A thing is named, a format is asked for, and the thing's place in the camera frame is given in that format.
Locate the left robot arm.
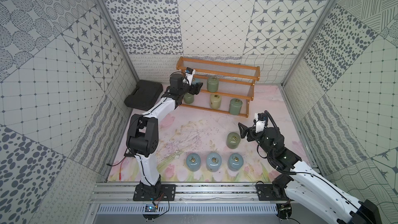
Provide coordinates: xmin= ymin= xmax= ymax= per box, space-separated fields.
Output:
xmin=126 ymin=68 xmax=203 ymax=195

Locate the controller board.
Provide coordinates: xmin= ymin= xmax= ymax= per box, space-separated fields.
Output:
xmin=143 ymin=204 xmax=159 ymax=220
xmin=277 ymin=204 xmax=292 ymax=220

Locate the aluminium mounting rail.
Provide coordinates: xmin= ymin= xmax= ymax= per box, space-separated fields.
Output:
xmin=88 ymin=182 xmax=287 ymax=204

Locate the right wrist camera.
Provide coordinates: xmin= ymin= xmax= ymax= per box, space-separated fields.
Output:
xmin=254 ymin=113 xmax=268 ymax=133

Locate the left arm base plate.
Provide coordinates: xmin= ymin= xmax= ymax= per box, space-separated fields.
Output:
xmin=133 ymin=183 xmax=176 ymax=202

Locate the wooden three-tier shelf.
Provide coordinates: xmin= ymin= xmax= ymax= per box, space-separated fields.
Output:
xmin=176 ymin=57 xmax=260 ymax=118

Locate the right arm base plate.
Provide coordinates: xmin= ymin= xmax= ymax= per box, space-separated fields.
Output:
xmin=255 ymin=183 xmax=289 ymax=201

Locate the blue canister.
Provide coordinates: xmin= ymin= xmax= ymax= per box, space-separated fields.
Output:
xmin=186 ymin=153 xmax=201 ymax=172
xmin=228 ymin=153 xmax=244 ymax=172
xmin=191 ymin=78 xmax=200 ymax=85
xmin=206 ymin=152 xmax=222 ymax=173

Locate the left controller board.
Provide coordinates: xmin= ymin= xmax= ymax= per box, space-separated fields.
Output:
xmin=143 ymin=204 xmax=159 ymax=220

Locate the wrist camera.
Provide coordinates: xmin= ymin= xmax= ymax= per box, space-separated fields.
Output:
xmin=185 ymin=67 xmax=195 ymax=81
xmin=254 ymin=113 xmax=268 ymax=133

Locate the green canister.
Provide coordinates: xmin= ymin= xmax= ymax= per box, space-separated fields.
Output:
xmin=227 ymin=132 xmax=241 ymax=149
xmin=229 ymin=98 xmax=243 ymax=115
xmin=206 ymin=77 xmax=219 ymax=93
xmin=183 ymin=93 xmax=194 ymax=104

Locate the black plastic tool case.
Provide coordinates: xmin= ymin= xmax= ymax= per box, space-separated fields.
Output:
xmin=124 ymin=80 xmax=163 ymax=111

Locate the yellow-green canister bottom centre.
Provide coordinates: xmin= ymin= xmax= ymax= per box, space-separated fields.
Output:
xmin=210 ymin=94 xmax=222 ymax=110

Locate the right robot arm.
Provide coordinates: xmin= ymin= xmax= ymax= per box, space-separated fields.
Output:
xmin=238 ymin=111 xmax=382 ymax=224

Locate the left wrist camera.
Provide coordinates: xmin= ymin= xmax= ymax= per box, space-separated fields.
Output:
xmin=185 ymin=67 xmax=195 ymax=81

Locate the right controller board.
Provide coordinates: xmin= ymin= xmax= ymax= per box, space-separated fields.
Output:
xmin=277 ymin=204 xmax=292 ymax=220

